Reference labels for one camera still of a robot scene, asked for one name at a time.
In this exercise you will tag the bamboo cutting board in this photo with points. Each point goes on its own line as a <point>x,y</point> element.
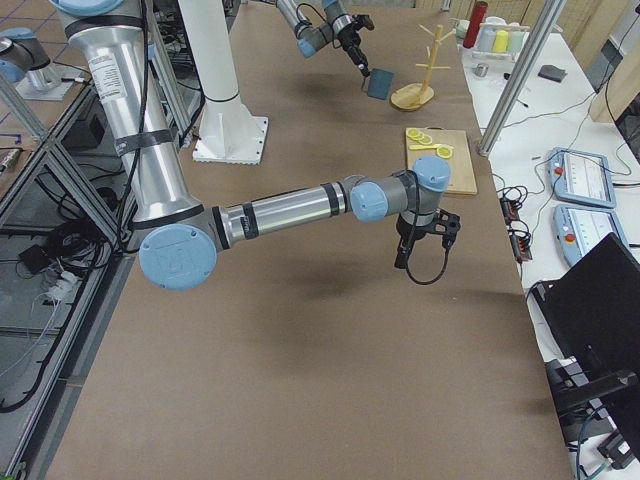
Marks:
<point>462,178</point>

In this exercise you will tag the black square pad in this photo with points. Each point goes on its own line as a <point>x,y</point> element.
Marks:
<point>552,73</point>

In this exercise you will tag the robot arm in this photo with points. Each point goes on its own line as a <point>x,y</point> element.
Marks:
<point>320,25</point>
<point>182,238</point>

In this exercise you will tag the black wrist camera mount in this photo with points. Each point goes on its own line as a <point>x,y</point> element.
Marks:
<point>447,226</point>

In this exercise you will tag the dark teal mug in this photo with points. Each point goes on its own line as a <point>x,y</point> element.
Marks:
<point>379,84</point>

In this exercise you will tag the small metal cup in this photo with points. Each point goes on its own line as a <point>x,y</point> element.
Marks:
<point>481,70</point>

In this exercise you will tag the light blue cup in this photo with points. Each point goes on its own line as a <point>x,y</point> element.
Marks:
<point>516,40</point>

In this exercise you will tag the aluminium frame post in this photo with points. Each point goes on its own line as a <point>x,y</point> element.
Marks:
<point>532,48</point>

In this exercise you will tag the wooden cup storage rack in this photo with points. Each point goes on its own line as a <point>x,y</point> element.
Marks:
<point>415,95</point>

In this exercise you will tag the grey cup lying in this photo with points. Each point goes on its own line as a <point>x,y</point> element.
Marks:
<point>486,39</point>

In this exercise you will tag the near teach pendant tablet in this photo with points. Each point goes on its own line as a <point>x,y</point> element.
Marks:
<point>579,228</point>

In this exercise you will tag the red cylinder bottle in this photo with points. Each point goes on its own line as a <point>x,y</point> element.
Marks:
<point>476,19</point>

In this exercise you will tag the far teach pendant tablet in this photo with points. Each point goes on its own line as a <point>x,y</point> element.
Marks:
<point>581,177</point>

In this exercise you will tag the yellow cup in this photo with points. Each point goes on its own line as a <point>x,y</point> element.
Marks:
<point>501,40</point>

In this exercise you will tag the teach pendant tablet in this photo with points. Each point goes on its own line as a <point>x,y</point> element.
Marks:
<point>581,177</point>
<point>579,228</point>

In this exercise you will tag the black monitor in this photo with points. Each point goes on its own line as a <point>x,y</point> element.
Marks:
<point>593,314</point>

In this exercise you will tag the white camera pillar base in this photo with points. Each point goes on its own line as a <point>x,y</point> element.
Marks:
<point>228,132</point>

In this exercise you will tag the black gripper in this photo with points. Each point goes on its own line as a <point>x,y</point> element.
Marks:
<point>348,43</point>
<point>414,234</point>

